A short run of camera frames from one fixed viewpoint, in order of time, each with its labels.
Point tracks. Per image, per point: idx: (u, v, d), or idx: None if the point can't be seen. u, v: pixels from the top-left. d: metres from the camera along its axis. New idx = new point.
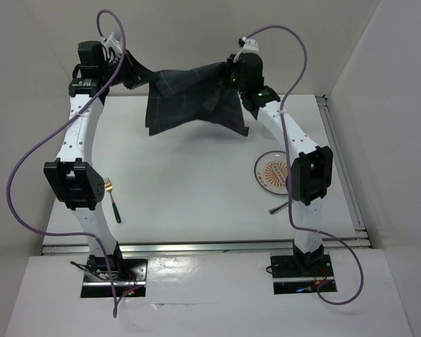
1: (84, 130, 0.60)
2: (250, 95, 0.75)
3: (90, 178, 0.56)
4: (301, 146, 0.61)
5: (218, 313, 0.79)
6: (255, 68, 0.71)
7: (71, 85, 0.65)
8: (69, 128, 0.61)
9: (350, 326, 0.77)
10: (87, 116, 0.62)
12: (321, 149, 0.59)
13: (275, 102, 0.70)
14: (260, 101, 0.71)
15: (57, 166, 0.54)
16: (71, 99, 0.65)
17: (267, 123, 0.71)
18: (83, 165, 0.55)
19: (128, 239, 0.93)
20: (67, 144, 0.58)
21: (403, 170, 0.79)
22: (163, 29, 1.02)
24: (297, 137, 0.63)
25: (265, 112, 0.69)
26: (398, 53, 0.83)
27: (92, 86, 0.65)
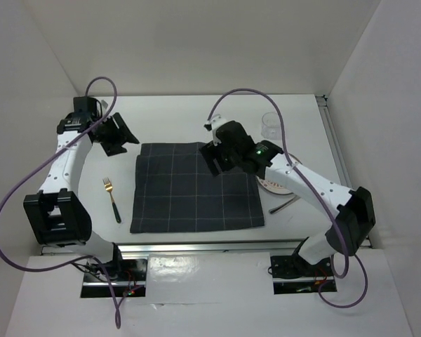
1: (71, 163, 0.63)
2: (248, 156, 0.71)
3: (75, 210, 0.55)
4: (335, 197, 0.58)
5: (218, 313, 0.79)
6: (236, 132, 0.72)
7: (62, 123, 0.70)
8: (55, 161, 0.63)
9: (350, 326, 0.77)
10: (74, 149, 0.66)
12: (356, 193, 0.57)
13: (279, 156, 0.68)
14: (263, 159, 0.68)
15: (38, 199, 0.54)
16: (59, 136, 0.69)
17: (281, 180, 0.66)
18: (68, 195, 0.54)
19: (128, 239, 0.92)
20: (52, 176, 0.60)
21: (404, 171, 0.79)
22: (163, 29, 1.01)
24: (325, 188, 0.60)
25: (275, 170, 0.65)
26: (398, 53, 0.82)
27: (82, 126, 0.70)
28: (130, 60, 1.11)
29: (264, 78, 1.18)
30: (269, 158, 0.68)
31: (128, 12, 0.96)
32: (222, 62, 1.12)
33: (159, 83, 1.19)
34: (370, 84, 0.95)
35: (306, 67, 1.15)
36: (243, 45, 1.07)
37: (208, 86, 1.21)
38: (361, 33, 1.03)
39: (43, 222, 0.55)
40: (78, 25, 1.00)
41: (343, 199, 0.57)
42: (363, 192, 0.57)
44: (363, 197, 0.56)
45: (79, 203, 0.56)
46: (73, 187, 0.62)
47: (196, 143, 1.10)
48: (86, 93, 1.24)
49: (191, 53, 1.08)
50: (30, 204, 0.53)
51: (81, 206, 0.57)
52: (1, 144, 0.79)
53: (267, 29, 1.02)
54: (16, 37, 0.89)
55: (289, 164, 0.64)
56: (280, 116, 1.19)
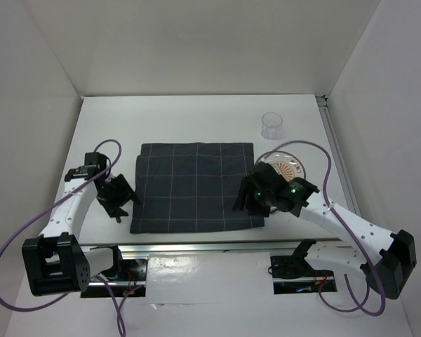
1: (75, 209, 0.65)
2: (280, 195, 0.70)
3: (74, 257, 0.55)
4: (377, 242, 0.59)
5: (218, 313, 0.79)
6: (266, 172, 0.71)
7: (70, 171, 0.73)
8: (61, 206, 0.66)
9: (350, 327, 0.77)
10: (80, 194, 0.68)
12: (396, 236, 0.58)
13: (314, 194, 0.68)
14: (297, 198, 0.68)
15: (38, 244, 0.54)
16: (66, 183, 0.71)
17: (318, 220, 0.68)
18: (68, 241, 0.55)
19: (128, 239, 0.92)
20: (55, 220, 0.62)
21: (404, 172, 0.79)
22: (162, 29, 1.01)
24: (365, 231, 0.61)
25: (311, 210, 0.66)
26: (398, 55, 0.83)
27: (86, 173, 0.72)
28: (130, 60, 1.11)
29: (265, 78, 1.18)
30: (304, 198, 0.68)
31: (128, 12, 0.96)
32: (222, 63, 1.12)
33: (158, 83, 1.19)
34: (371, 84, 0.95)
35: (306, 67, 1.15)
36: (243, 46, 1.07)
37: (208, 86, 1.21)
38: (361, 32, 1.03)
39: (40, 271, 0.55)
40: (78, 25, 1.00)
41: (384, 244, 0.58)
42: (406, 236, 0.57)
44: (407, 242, 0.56)
45: (78, 249, 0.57)
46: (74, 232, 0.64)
47: (196, 144, 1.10)
48: (86, 93, 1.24)
49: (191, 53, 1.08)
50: (29, 250, 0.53)
51: (81, 251, 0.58)
52: (1, 145, 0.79)
53: (267, 29, 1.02)
54: (16, 36, 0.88)
55: (326, 204, 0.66)
56: (280, 116, 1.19)
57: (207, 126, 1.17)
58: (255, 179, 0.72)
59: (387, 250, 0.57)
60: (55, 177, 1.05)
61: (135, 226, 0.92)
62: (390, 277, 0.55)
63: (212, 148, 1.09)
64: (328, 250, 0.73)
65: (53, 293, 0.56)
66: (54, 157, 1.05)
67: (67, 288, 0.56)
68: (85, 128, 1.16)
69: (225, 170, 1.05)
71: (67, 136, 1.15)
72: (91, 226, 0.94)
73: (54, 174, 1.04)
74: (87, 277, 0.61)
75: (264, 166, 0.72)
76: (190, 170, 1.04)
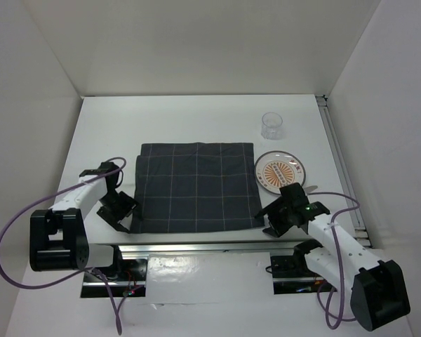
1: (85, 194, 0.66)
2: (296, 209, 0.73)
3: (76, 230, 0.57)
4: (361, 261, 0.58)
5: (218, 313, 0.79)
6: (294, 191, 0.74)
7: (84, 170, 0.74)
8: (72, 191, 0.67)
9: (350, 328, 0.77)
10: (91, 184, 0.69)
12: (384, 263, 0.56)
13: (324, 215, 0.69)
14: (309, 215, 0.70)
15: (45, 215, 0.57)
16: (80, 177, 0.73)
17: (318, 236, 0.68)
18: (74, 214, 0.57)
19: (128, 239, 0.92)
20: (65, 199, 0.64)
21: (404, 171, 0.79)
22: (163, 29, 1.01)
24: (354, 250, 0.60)
25: (314, 225, 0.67)
26: (398, 54, 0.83)
27: (102, 170, 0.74)
28: (130, 61, 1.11)
29: (264, 77, 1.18)
30: (313, 215, 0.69)
31: (128, 12, 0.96)
32: (222, 63, 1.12)
33: (158, 83, 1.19)
34: (370, 84, 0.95)
35: (306, 67, 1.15)
36: (243, 46, 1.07)
37: (208, 86, 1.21)
38: (361, 32, 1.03)
39: (43, 241, 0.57)
40: (78, 26, 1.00)
41: (367, 264, 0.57)
42: (394, 266, 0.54)
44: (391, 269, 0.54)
45: (81, 225, 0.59)
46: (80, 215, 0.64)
47: (196, 144, 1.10)
48: (86, 94, 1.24)
49: (191, 53, 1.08)
50: (37, 219, 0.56)
51: (82, 230, 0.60)
52: (1, 146, 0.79)
53: (267, 29, 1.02)
54: (17, 37, 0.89)
55: (329, 222, 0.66)
56: (280, 116, 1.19)
57: (207, 126, 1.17)
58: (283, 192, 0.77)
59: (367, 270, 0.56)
60: (55, 177, 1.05)
61: (135, 226, 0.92)
62: (362, 294, 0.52)
63: (213, 147, 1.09)
64: (330, 256, 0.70)
65: (51, 268, 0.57)
66: (54, 157, 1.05)
67: (62, 265, 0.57)
68: (85, 128, 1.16)
69: (224, 170, 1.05)
71: (67, 136, 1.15)
72: (91, 225, 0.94)
73: (54, 174, 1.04)
74: (85, 259, 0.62)
75: (295, 183, 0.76)
76: (190, 170, 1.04)
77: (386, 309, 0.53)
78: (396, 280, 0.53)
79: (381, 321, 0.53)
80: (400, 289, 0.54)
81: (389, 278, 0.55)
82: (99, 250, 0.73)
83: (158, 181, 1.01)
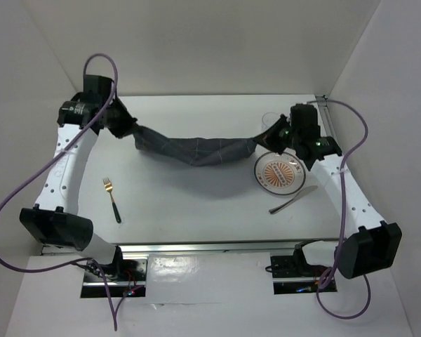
1: (69, 171, 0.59)
2: (306, 144, 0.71)
3: (71, 229, 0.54)
4: (363, 218, 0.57)
5: (217, 314, 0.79)
6: (307, 114, 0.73)
7: (63, 112, 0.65)
8: (54, 167, 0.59)
9: (349, 326, 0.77)
10: (74, 152, 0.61)
12: (386, 225, 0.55)
13: (335, 157, 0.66)
14: (317, 150, 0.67)
15: (35, 216, 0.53)
16: (59, 129, 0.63)
17: (323, 179, 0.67)
18: (62, 218, 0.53)
19: (128, 239, 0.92)
20: (50, 188, 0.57)
21: (404, 170, 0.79)
22: (162, 29, 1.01)
24: (358, 205, 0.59)
25: (322, 167, 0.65)
26: (396, 53, 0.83)
27: (84, 114, 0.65)
28: (130, 61, 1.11)
29: (264, 77, 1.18)
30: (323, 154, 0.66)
31: (128, 12, 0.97)
32: (222, 63, 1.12)
33: (158, 83, 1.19)
34: (370, 83, 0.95)
35: (306, 67, 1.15)
36: (243, 45, 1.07)
37: (208, 87, 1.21)
38: (360, 33, 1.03)
39: (41, 234, 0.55)
40: (78, 26, 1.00)
41: (369, 223, 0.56)
42: (395, 229, 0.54)
44: (391, 233, 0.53)
45: (76, 218, 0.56)
46: (72, 197, 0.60)
47: (196, 139, 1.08)
48: None
49: (190, 53, 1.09)
50: (26, 217, 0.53)
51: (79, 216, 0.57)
52: (1, 145, 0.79)
53: (266, 29, 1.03)
54: (17, 38, 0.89)
55: (339, 168, 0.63)
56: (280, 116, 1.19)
57: (206, 126, 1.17)
58: (297, 119, 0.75)
59: (367, 229, 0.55)
60: None
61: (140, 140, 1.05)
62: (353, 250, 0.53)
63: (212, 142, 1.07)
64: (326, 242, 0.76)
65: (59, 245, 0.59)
66: None
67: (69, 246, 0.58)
68: None
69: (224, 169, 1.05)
71: None
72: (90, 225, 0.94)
73: None
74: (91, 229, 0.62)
75: (310, 111, 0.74)
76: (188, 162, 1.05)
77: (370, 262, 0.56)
78: (391, 245, 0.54)
79: (360, 272, 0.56)
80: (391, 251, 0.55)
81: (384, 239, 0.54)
82: (102, 246, 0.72)
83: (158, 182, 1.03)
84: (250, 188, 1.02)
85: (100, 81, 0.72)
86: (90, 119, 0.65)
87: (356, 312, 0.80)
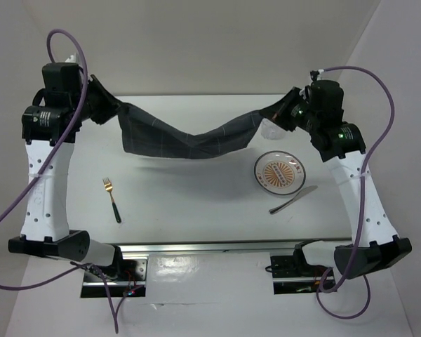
1: (50, 197, 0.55)
2: (325, 132, 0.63)
3: (63, 255, 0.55)
4: (376, 232, 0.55)
5: (218, 313, 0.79)
6: (332, 95, 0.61)
7: (28, 122, 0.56)
8: (31, 193, 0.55)
9: (350, 326, 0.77)
10: (50, 175, 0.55)
12: (398, 241, 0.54)
13: (357, 154, 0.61)
14: (340, 144, 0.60)
15: (25, 250, 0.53)
16: (27, 147, 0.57)
17: (339, 177, 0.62)
18: (52, 251, 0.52)
19: (128, 239, 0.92)
20: (32, 217, 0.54)
21: (404, 170, 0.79)
22: (162, 29, 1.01)
24: (374, 216, 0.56)
25: (342, 167, 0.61)
26: (396, 53, 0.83)
27: (50, 124, 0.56)
28: (130, 61, 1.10)
29: (264, 77, 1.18)
30: (344, 149, 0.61)
31: (128, 12, 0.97)
32: (222, 62, 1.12)
33: (158, 83, 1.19)
34: (370, 83, 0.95)
35: (306, 67, 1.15)
36: (243, 45, 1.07)
37: (208, 87, 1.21)
38: (360, 33, 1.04)
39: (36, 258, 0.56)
40: (78, 25, 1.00)
41: (381, 239, 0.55)
42: (406, 246, 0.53)
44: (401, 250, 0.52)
45: (67, 245, 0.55)
46: (59, 217, 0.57)
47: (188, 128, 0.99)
48: None
49: (190, 53, 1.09)
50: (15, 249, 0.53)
51: (70, 238, 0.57)
52: (1, 145, 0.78)
53: (266, 29, 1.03)
54: (17, 37, 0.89)
55: (360, 170, 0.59)
56: None
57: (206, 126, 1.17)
58: (318, 97, 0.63)
59: (379, 244, 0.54)
60: None
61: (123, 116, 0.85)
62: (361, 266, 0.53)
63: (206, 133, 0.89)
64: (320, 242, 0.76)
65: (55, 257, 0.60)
66: None
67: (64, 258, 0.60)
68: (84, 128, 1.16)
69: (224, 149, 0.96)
71: None
72: (90, 225, 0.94)
73: None
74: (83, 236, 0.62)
75: (337, 91, 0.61)
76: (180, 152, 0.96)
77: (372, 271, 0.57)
78: (398, 260, 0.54)
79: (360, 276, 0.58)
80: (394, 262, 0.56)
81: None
82: (99, 247, 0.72)
83: (158, 183, 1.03)
84: (250, 188, 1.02)
85: (66, 76, 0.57)
86: (60, 133, 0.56)
87: (357, 311, 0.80)
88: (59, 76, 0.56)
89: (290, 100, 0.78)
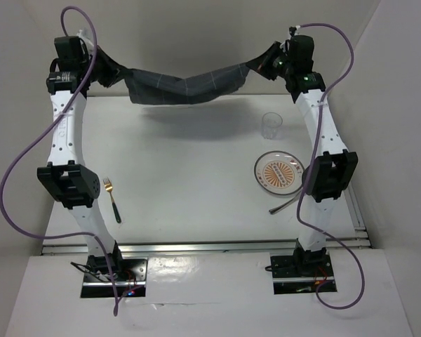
1: (72, 130, 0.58)
2: (294, 76, 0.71)
3: (85, 179, 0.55)
4: (328, 145, 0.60)
5: (218, 313, 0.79)
6: (302, 45, 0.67)
7: (50, 81, 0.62)
8: (56, 129, 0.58)
9: (350, 326, 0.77)
10: (71, 114, 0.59)
12: (346, 153, 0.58)
13: (318, 91, 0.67)
14: (303, 84, 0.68)
15: (51, 172, 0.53)
16: (52, 97, 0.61)
17: (304, 111, 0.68)
18: (77, 168, 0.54)
19: (128, 239, 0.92)
20: (57, 147, 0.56)
21: (403, 170, 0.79)
22: (161, 29, 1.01)
24: (328, 134, 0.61)
25: (305, 99, 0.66)
26: (396, 53, 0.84)
27: (72, 81, 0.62)
28: (131, 60, 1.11)
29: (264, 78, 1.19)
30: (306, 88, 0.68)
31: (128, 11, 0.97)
32: (222, 62, 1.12)
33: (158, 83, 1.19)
34: (370, 84, 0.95)
35: None
36: (243, 45, 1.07)
37: None
38: (360, 33, 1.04)
39: (57, 189, 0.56)
40: (78, 24, 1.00)
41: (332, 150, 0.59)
42: (351, 156, 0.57)
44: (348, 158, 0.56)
45: (87, 172, 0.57)
46: (79, 156, 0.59)
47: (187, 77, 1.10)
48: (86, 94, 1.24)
49: (190, 53, 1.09)
50: (43, 175, 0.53)
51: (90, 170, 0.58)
52: (2, 144, 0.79)
53: (266, 29, 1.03)
54: (16, 37, 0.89)
55: (319, 101, 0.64)
56: (280, 116, 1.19)
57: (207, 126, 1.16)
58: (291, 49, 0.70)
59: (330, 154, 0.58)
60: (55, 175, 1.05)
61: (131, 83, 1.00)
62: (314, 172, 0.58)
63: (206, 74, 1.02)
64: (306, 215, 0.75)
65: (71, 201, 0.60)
66: None
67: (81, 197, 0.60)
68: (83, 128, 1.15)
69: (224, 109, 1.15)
71: None
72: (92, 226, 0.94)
73: None
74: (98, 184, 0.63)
75: (308, 42, 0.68)
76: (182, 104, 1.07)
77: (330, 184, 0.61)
78: (348, 169, 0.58)
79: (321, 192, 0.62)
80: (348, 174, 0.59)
81: (343, 164, 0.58)
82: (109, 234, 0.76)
83: (159, 182, 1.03)
84: (250, 188, 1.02)
85: (74, 45, 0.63)
86: (80, 84, 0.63)
87: (357, 311, 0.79)
88: (68, 47, 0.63)
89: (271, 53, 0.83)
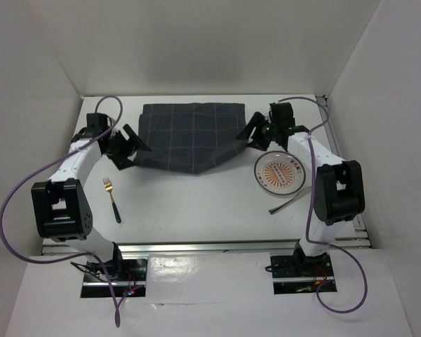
1: (81, 161, 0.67)
2: (281, 131, 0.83)
3: (78, 200, 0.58)
4: (326, 160, 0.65)
5: (218, 313, 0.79)
6: (282, 109, 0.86)
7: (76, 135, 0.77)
8: (67, 159, 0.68)
9: (350, 326, 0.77)
10: (85, 152, 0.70)
12: (346, 162, 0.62)
13: (302, 133, 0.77)
14: (289, 133, 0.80)
15: (45, 187, 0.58)
16: (73, 143, 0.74)
17: (295, 149, 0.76)
18: (73, 184, 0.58)
19: (128, 239, 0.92)
20: (62, 169, 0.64)
21: (403, 170, 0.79)
22: (161, 29, 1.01)
24: (323, 154, 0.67)
25: (293, 139, 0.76)
26: (396, 53, 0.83)
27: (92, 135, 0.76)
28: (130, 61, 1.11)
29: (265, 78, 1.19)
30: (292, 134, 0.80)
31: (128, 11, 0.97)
32: (222, 62, 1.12)
33: (158, 83, 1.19)
34: (370, 83, 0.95)
35: (306, 67, 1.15)
36: (243, 45, 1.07)
37: (208, 86, 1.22)
38: (360, 32, 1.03)
39: (47, 210, 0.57)
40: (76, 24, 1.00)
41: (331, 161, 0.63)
42: (354, 163, 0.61)
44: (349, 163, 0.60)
45: (81, 196, 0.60)
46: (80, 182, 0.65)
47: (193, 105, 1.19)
48: (86, 94, 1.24)
49: (189, 53, 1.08)
50: (38, 192, 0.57)
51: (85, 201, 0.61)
52: (1, 145, 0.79)
53: (266, 29, 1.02)
54: (16, 38, 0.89)
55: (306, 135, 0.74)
56: None
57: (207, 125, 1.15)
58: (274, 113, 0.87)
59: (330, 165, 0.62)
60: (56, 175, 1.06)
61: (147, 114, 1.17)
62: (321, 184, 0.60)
63: (208, 107, 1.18)
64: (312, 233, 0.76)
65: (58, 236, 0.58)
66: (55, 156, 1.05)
67: (70, 229, 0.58)
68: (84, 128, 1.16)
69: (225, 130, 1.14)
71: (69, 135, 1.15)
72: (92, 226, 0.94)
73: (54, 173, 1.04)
74: (90, 225, 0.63)
75: (285, 106, 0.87)
76: (186, 142, 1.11)
77: (345, 203, 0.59)
78: (353, 175, 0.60)
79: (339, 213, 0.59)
80: (356, 187, 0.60)
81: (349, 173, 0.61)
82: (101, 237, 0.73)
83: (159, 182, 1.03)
84: (250, 188, 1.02)
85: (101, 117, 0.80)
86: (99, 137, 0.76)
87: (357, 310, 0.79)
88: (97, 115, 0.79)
89: (259, 126, 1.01)
